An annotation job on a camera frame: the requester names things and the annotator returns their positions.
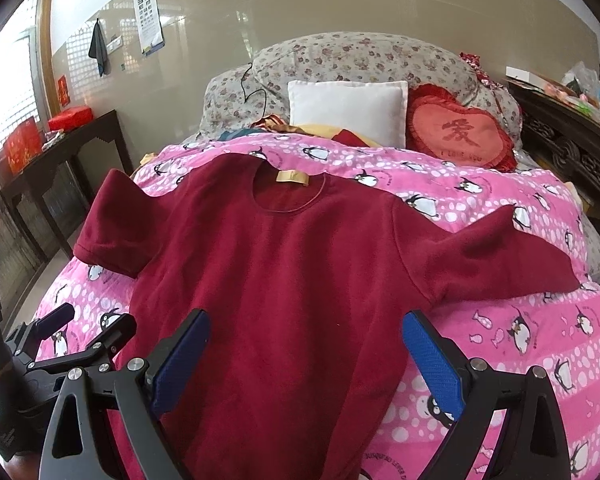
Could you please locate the red gift box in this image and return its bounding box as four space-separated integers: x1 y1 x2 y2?
3 117 43 174

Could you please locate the red paper wall decoration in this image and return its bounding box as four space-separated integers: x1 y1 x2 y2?
57 75 71 107

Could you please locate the white square pillow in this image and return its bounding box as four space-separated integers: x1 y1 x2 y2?
287 80 408 148

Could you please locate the dark red fleece shirt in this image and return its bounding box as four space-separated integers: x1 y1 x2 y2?
73 154 579 479

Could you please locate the black charging cable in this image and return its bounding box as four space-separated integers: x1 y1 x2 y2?
238 62 282 118

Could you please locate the dark wooden side table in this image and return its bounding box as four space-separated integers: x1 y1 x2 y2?
0 110 134 263

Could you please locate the floral grey bedding roll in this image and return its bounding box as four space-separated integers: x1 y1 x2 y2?
197 32 522 150

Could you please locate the red heart-shaped cushion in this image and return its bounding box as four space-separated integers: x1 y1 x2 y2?
405 84 517 172

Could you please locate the yellow orange blanket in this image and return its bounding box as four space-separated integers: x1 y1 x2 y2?
251 114 380 148

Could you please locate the carved dark wooden cabinet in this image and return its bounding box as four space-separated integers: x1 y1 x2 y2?
507 80 600 236

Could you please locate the dark hanging cloth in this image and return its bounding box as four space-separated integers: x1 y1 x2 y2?
87 20 109 77

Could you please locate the eye chart wall poster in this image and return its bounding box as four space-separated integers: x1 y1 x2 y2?
132 0 164 56

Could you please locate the window with lattice grille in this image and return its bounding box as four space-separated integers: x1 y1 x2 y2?
0 0 41 151

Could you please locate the flat red box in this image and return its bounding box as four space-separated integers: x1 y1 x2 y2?
48 106 95 132

